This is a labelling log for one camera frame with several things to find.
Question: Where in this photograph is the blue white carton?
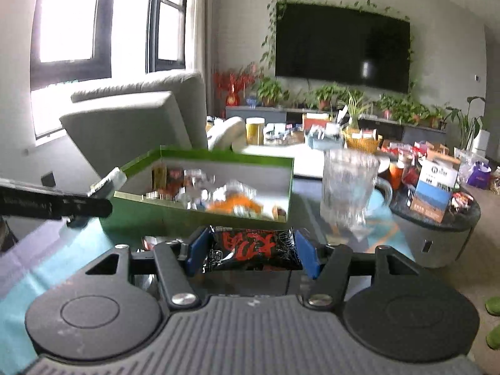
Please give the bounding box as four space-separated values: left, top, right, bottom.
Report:
409 159 462 225

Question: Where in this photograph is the tall leafy floor plant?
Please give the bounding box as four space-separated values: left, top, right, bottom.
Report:
445 96 487 151

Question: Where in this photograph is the black wall television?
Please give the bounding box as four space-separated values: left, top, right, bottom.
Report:
275 2 412 95

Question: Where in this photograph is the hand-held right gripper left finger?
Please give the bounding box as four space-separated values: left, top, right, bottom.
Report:
84 226 214 311

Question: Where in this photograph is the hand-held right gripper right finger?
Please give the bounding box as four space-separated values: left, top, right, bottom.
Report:
294 228 420 311

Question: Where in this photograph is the pile of snack packets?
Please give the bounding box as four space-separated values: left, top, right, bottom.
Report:
142 160 290 222

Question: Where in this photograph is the white coffee table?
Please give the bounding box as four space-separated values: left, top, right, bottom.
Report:
232 142 391 181

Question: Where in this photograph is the yellow jar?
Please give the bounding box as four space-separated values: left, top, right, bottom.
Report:
245 117 266 147

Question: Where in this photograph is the orange bottle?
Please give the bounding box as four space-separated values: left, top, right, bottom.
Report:
388 160 405 190

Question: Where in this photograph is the potted green plant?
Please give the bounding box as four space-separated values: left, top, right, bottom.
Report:
312 84 344 112
404 102 430 124
256 76 288 108
427 105 448 130
377 94 407 123

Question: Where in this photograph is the grey sofa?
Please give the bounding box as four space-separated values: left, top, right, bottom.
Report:
59 71 210 179

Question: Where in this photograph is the purple bag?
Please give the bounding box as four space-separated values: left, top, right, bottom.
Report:
467 161 493 189

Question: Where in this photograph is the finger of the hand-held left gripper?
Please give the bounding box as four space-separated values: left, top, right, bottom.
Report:
0 178 115 229

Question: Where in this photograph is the trailing ivy vine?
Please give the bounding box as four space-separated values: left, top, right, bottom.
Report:
260 0 417 95

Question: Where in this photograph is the clear glass mug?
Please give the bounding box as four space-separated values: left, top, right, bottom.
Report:
320 149 393 233

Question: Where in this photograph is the white cylinder appliance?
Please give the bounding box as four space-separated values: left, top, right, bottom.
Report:
471 129 491 158

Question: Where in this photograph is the round grey side table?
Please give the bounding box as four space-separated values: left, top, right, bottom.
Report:
391 187 483 268

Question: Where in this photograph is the teal patterned tablecloth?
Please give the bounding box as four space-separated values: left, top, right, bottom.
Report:
0 176 417 365

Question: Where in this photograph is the white cushion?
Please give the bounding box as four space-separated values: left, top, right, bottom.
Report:
207 116 248 151

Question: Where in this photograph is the white curtain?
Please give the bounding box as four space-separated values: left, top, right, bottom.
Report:
188 0 219 118

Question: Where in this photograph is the grey television cabinet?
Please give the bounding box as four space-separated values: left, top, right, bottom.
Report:
226 105 448 146

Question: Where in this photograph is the blue storage box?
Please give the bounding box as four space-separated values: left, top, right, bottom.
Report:
308 127 341 150

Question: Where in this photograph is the yellow woven basket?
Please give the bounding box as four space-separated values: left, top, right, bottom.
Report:
343 128 383 154

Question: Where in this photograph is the black red snack packet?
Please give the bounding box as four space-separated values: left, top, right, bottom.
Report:
201 225 305 275

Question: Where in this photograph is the red floral decoration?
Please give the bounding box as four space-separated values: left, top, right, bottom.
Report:
213 64 263 107

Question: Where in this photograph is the green cardboard box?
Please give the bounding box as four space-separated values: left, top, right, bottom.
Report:
99 145 296 240

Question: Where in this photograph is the potted spider plant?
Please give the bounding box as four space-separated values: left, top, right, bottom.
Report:
338 90 374 132

